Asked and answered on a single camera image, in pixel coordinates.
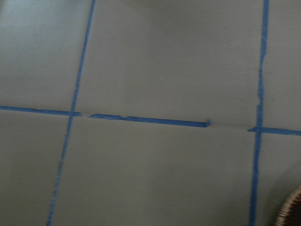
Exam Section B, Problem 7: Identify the brown wicker basket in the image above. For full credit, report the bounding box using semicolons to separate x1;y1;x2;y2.
275;186;301;226

